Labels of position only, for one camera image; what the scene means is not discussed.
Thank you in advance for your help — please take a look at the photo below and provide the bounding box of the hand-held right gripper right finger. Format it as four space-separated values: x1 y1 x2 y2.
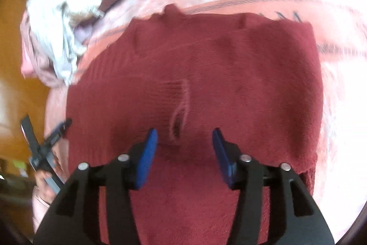
212 127 334 245

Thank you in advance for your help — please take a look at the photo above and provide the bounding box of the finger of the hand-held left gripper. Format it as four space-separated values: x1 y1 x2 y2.
42 118 73 148
21 115 40 153

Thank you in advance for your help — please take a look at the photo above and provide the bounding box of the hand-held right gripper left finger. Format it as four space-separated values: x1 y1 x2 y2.
34 128 159 245

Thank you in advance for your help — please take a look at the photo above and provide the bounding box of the dark red knit sweater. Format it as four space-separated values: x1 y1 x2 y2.
65 4 324 245

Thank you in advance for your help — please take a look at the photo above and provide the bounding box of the person's left forearm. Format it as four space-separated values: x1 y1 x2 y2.
32 196 52 232

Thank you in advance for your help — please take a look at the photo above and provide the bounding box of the person's left hand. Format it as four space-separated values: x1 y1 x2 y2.
34 152 65 204

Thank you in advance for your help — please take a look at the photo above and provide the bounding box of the dusty pink garment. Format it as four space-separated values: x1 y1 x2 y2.
29 21 69 88

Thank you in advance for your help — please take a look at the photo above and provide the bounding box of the bright pink folded cloth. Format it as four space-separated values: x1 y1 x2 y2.
20 11 38 79

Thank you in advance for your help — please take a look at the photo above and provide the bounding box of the white ribbed garment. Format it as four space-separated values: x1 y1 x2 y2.
27 0 105 86

